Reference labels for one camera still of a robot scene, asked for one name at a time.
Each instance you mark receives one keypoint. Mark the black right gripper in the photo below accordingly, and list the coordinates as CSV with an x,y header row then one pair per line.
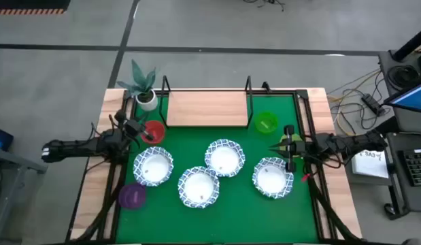
x,y
291,148

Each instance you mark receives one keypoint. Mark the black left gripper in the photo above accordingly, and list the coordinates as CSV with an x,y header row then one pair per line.
x,y
133,128

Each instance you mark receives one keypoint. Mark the green plastic bowl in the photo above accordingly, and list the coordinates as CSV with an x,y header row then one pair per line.
x,y
266,122

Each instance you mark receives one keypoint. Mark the blue patterned paper bowl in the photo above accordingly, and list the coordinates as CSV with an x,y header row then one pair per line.
x,y
224,158
198,188
272,178
153,166

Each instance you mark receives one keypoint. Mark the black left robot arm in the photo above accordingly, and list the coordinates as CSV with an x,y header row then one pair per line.
x,y
77,147

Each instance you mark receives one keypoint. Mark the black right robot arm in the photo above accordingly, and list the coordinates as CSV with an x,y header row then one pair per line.
x,y
349,141

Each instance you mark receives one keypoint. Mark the yellow plastic bowl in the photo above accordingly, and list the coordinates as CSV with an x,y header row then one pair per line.
x,y
297,139

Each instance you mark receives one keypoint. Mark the white plant pot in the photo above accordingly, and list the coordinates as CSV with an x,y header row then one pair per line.
x,y
149,102

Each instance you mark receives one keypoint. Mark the red tag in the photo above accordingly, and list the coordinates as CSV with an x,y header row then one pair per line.
x,y
305,177

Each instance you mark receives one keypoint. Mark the green artificial plant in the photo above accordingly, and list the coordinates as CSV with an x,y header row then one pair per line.
x,y
140,80

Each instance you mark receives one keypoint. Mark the purple plastic cup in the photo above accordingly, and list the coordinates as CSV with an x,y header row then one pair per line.
x,y
132,195

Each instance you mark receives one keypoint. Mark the black clamp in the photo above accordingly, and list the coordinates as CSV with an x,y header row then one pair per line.
x,y
265,86

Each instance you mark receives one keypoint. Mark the green table mat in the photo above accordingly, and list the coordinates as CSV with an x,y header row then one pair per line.
x,y
230,221

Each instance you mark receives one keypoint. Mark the white paper sheet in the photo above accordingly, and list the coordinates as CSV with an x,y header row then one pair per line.
x,y
370,165

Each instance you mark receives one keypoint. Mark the black power strip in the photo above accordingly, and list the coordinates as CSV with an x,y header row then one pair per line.
x,y
372,103

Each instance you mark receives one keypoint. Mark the grey equipment cart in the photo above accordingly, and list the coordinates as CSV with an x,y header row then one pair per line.
x,y
409,197

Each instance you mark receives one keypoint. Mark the black keyboard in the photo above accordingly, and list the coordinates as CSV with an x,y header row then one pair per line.
x,y
417,166

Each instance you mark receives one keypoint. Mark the grey metal stand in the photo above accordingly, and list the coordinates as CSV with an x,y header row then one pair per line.
x,y
13,163

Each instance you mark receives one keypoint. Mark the computer monitor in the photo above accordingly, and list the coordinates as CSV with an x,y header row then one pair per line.
x,y
412,98

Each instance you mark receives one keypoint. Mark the black device with blue light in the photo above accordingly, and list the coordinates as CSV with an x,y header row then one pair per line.
x,y
0,139

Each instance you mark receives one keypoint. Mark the black pole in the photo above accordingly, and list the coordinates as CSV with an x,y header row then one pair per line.
x,y
412,42

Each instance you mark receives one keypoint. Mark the black mat with hazard stripes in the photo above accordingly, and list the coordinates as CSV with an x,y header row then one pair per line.
x,y
26,6

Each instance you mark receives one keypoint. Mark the black metal table frame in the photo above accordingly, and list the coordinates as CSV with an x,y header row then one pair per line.
x,y
308,115

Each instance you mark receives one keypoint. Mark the wooden shelf with black frame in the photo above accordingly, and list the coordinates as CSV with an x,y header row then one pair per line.
x,y
206,109

